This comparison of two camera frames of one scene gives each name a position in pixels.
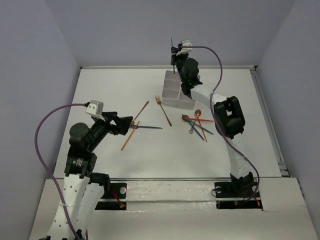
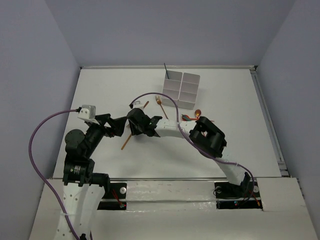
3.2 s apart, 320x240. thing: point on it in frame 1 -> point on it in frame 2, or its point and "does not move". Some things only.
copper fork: x=159 y=101 does not move
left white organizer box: x=170 y=93 does not move
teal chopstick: x=172 y=46 -> x=166 y=69
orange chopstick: x=130 y=135 does not move
